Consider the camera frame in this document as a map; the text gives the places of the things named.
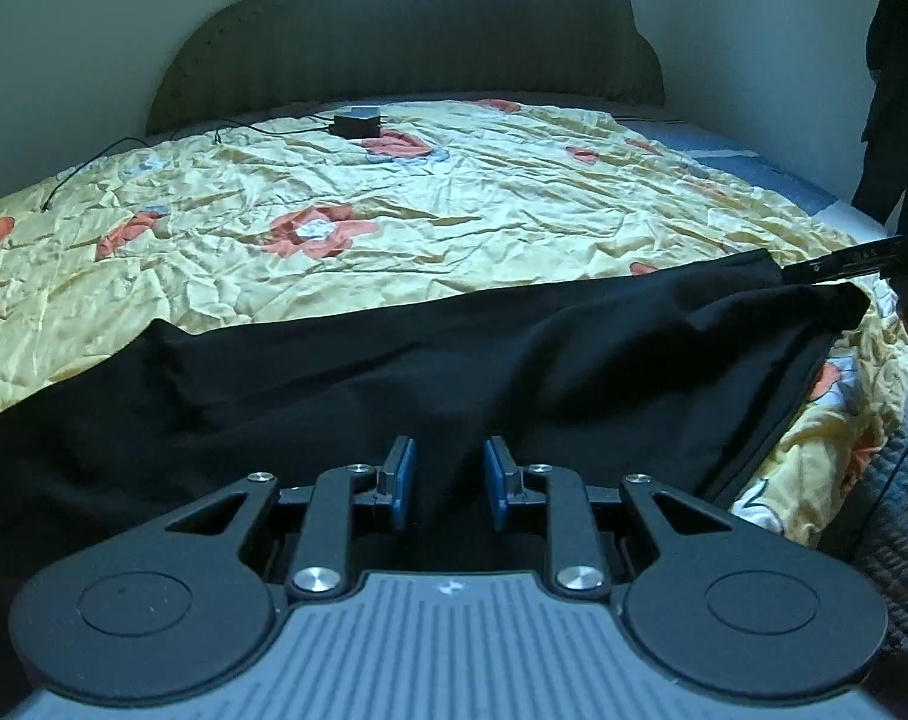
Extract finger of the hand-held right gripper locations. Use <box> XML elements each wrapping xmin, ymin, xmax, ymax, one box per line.
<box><xmin>782</xmin><ymin>236</ymin><xmax>908</xmax><ymax>286</ymax></box>

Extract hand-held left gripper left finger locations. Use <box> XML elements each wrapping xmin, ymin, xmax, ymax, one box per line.
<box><xmin>158</xmin><ymin>435</ymin><xmax>417</xmax><ymax>605</ymax></box>

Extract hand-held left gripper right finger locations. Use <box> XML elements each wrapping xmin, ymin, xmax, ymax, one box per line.
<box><xmin>482</xmin><ymin>435</ymin><xmax>736</xmax><ymax>597</ymax></box>

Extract black pants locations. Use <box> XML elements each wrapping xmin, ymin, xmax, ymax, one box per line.
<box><xmin>0</xmin><ymin>247</ymin><xmax>873</xmax><ymax>720</ymax></box>

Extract person's dark jacket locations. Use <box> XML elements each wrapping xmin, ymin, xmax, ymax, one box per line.
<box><xmin>850</xmin><ymin>0</ymin><xmax>908</xmax><ymax>230</ymax></box>

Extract blue bed sheet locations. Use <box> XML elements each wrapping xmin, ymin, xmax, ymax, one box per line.
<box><xmin>617</xmin><ymin>115</ymin><xmax>888</xmax><ymax>230</ymax></box>

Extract yellow floral blanket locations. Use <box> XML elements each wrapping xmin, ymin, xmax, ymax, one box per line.
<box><xmin>0</xmin><ymin>97</ymin><xmax>908</xmax><ymax>550</ymax></box>

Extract grey quilted bed cover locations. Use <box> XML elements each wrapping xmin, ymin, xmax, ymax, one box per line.
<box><xmin>820</xmin><ymin>364</ymin><xmax>908</xmax><ymax>685</ymax></box>

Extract black power adapter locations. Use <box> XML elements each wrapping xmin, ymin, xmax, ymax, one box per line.
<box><xmin>332</xmin><ymin>106</ymin><xmax>387</xmax><ymax>140</ymax></box>

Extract dark padded headboard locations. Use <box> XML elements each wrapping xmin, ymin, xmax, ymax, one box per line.
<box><xmin>145</xmin><ymin>0</ymin><xmax>666</xmax><ymax>137</ymax></box>

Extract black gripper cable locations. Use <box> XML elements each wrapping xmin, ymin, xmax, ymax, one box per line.
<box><xmin>872</xmin><ymin>388</ymin><xmax>908</xmax><ymax>515</ymax></box>

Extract thin black cable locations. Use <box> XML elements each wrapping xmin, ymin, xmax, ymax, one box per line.
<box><xmin>40</xmin><ymin>114</ymin><xmax>336</xmax><ymax>213</ymax></box>

